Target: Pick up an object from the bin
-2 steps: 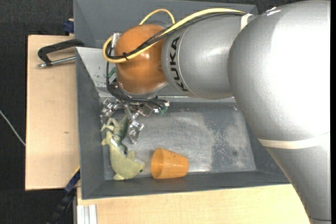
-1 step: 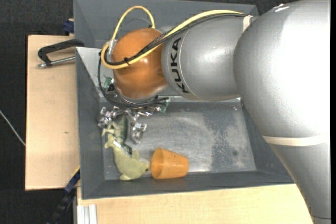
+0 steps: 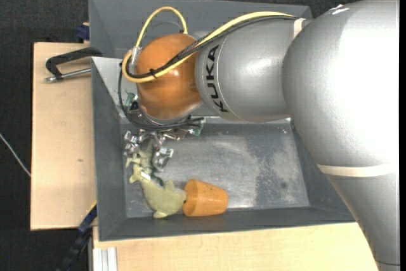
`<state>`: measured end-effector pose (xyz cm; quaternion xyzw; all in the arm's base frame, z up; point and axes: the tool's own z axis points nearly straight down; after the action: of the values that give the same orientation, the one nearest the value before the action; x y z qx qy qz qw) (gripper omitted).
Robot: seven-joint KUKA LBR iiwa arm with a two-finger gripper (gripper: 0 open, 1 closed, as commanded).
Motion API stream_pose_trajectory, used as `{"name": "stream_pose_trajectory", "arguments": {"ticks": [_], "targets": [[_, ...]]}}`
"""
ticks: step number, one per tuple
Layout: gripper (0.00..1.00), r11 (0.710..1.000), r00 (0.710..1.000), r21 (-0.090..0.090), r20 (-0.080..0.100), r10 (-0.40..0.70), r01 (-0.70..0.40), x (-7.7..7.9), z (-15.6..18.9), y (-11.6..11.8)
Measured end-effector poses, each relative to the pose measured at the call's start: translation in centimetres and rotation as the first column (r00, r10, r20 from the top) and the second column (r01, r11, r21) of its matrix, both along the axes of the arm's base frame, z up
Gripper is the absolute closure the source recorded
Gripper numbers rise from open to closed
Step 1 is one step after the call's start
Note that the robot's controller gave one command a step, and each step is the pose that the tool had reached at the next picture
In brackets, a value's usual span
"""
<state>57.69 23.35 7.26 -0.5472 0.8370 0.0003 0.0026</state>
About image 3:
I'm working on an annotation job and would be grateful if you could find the pale green plush dolphin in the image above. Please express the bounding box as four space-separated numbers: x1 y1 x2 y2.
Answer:
128 165 188 220

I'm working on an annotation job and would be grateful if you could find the orange plastic cup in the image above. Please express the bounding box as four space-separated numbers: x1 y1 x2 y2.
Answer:
183 178 229 218

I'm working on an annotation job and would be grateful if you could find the pale brown flat board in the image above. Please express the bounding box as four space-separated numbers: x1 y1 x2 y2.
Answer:
30 41 98 231

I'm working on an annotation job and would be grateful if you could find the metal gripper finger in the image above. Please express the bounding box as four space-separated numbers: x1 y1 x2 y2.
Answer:
122 131 141 159
152 139 175 173

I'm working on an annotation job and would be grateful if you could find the grey metal bin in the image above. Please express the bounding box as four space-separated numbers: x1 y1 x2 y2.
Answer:
88 0 357 242

